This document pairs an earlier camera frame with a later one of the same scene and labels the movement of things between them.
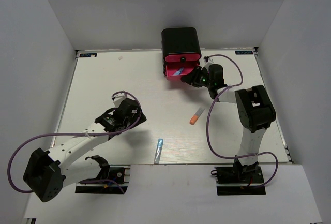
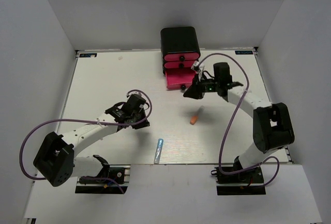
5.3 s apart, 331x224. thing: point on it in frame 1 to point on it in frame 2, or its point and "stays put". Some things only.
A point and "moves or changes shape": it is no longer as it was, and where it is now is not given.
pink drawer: (175, 71) moves or changes shape
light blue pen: (158, 151) stays put
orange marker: (195, 117) stays put
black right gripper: (193, 78) to (196, 90)
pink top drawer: (182, 58) stays put
